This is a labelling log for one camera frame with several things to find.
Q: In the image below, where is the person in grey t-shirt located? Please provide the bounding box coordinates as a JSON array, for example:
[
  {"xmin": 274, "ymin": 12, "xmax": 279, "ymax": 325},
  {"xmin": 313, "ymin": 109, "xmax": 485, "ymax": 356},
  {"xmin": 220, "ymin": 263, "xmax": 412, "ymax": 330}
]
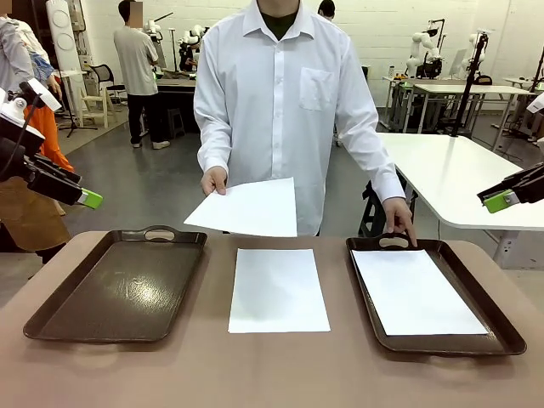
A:
[{"xmin": 113, "ymin": 0, "xmax": 171, "ymax": 150}]

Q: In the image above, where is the person in white shirt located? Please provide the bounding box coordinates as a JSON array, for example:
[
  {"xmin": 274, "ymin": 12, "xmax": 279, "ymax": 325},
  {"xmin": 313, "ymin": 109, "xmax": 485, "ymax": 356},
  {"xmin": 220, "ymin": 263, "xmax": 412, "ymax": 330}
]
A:
[{"xmin": 193, "ymin": 0, "xmax": 407, "ymax": 237}]

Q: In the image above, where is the white A4 paper stack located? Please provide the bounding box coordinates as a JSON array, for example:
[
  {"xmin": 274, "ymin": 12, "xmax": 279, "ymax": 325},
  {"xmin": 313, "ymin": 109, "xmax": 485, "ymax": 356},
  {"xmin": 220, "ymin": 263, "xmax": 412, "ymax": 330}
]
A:
[{"xmin": 227, "ymin": 248, "xmax": 332, "ymax": 335}]

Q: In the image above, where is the grey background work table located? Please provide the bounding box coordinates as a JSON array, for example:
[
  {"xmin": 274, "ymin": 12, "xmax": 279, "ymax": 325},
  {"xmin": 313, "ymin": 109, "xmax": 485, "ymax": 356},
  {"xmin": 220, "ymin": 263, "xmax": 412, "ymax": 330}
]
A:
[{"xmin": 382, "ymin": 76, "xmax": 532, "ymax": 133}]

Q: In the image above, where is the person's right hand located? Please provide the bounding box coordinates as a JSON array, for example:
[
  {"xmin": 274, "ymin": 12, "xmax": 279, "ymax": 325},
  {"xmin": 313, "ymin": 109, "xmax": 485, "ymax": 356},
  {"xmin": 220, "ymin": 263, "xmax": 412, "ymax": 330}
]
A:
[{"xmin": 200, "ymin": 167, "xmax": 229, "ymax": 196}]

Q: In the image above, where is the white rounded table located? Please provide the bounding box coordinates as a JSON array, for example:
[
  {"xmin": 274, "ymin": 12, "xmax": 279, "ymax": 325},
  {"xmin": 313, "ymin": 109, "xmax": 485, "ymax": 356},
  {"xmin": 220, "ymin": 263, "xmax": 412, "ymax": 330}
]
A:
[{"xmin": 376, "ymin": 132, "xmax": 544, "ymax": 269}]

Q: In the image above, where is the black mesh office chair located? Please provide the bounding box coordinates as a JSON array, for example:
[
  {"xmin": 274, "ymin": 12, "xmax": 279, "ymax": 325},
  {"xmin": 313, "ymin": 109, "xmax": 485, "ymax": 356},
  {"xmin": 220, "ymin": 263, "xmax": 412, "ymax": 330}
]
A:
[{"xmin": 88, "ymin": 63, "xmax": 128, "ymax": 103}]

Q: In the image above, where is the black bag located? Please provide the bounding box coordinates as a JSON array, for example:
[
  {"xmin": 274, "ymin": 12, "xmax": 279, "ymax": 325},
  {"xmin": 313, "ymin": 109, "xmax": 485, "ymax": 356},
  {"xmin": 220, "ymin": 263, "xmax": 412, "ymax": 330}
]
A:
[{"xmin": 362, "ymin": 180, "xmax": 386, "ymax": 201}]

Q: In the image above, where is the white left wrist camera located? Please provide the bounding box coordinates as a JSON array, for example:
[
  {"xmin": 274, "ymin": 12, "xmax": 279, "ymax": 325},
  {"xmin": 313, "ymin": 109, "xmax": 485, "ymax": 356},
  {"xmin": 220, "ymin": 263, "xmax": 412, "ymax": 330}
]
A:
[{"xmin": 19, "ymin": 78, "xmax": 63, "ymax": 112}]

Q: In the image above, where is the dark background workbench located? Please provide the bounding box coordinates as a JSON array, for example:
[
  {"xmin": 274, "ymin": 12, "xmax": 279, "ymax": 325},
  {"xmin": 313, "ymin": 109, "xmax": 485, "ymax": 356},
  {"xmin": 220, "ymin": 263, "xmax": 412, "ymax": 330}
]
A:
[{"xmin": 156, "ymin": 74, "xmax": 200, "ymax": 137}]

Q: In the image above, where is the brown plastic tray with handles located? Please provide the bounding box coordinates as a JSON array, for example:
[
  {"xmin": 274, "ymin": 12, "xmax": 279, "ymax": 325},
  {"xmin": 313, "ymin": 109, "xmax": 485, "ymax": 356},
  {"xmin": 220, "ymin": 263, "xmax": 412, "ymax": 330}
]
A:
[
  {"xmin": 346, "ymin": 232, "xmax": 528, "ymax": 357},
  {"xmin": 23, "ymin": 224, "xmax": 208, "ymax": 344}
]

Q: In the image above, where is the black step stool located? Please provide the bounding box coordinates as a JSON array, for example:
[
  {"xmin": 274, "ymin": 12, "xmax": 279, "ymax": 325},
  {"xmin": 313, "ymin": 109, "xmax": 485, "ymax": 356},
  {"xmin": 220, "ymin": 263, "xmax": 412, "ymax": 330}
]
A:
[{"xmin": 359, "ymin": 197, "xmax": 390, "ymax": 239}]

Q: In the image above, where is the white wooden folding chair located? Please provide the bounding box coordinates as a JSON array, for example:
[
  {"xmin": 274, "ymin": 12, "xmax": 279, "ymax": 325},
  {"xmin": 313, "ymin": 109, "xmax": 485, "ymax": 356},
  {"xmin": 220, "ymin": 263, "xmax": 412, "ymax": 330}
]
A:
[{"xmin": 80, "ymin": 84, "xmax": 112, "ymax": 128}]

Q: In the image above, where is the figure in orange skirt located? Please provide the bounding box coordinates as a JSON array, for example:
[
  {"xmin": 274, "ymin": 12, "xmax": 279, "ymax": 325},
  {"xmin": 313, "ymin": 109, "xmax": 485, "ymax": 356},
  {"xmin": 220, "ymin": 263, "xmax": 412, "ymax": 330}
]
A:
[{"xmin": 16, "ymin": 19, "xmax": 76, "ymax": 216}]

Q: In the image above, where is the black tripod pole with camera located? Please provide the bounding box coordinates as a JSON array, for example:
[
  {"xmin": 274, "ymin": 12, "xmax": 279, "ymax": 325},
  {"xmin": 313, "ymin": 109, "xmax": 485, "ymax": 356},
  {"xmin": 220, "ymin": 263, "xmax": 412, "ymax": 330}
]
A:
[{"xmin": 450, "ymin": 31, "xmax": 490, "ymax": 138}]

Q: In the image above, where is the person's left hand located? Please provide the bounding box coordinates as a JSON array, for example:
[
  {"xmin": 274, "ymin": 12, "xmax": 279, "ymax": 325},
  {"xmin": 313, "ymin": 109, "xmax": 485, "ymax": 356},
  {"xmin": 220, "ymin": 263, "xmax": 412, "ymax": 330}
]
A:
[{"xmin": 384, "ymin": 198, "xmax": 417, "ymax": 248}]

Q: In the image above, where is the white black humanoid robot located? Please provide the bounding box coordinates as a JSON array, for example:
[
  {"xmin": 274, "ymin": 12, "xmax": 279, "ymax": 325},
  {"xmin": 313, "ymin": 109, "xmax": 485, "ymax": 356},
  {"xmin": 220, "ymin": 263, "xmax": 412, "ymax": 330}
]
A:
[{"xmin": 176, "ymin": 25, "xmax": 209, "ymax": 73}]

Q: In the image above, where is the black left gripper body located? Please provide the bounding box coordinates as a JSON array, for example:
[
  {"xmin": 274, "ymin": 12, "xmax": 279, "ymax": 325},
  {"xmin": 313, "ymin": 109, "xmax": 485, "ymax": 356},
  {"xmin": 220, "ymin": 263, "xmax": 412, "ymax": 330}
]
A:
[{"xmin": 0, "ymin": 118, "xmax": 44, "ymax": 183}]

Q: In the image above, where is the white tower air conditioner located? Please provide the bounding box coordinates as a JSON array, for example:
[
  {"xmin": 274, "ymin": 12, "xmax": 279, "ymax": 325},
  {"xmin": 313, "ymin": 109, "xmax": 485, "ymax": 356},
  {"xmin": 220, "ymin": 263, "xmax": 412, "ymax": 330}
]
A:
[{"xmin": 45, "ymin": 0, "xmax": 82, "ymax": 71}]

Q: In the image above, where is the black floor tripod stand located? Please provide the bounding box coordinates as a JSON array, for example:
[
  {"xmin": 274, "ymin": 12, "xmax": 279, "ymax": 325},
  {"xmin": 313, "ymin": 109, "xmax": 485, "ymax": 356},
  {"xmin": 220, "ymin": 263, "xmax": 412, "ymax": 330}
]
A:
[{"xmin": 57, "ymin": 76, "xmax": 99, "ymax": 139}]

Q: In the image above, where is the person's right forearm white sleeve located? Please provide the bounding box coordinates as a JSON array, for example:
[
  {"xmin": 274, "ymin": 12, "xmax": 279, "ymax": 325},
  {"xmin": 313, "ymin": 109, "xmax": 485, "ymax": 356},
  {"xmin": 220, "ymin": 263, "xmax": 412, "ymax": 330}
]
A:
[{"xmin": 194, "ymin": 122, "xmax": 230, "ymax": 173}]

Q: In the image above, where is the person's left forearm white sleeve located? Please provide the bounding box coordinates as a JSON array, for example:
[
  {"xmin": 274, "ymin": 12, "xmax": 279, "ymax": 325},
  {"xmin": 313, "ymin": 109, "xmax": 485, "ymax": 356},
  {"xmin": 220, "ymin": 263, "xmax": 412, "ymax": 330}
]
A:
[{"xmin": 348, "ymin": 122, "xmax": 407, "ymax": 204}]

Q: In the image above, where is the small black plastic stool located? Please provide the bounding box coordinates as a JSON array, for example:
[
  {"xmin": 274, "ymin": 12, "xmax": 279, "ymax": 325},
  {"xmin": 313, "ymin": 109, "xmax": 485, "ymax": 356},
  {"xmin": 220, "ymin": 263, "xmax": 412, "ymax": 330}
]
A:
[{"xmin": 165, "ymin": 108, "xmax": 186, "ymax": 139}]

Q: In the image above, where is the white A4 paper sheet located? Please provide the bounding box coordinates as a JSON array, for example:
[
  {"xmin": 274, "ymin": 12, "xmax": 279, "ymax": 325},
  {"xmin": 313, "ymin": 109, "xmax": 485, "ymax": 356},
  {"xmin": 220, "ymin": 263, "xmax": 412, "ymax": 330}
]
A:
[
  {"xmin": 350, "ymin": 249, "xmax": 489, "ymax": 337},
  {"xmin": 183, "ymin": 177, "xmax": 298, "ymax": 238}
]

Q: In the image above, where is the person in brown apron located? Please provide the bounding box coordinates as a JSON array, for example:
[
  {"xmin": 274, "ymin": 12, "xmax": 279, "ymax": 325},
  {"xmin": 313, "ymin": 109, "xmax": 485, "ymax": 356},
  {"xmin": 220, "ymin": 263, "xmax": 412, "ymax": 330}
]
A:
[{"xmin": 0, "ymin": 6, "xmax": 71, "ymax": 264}]

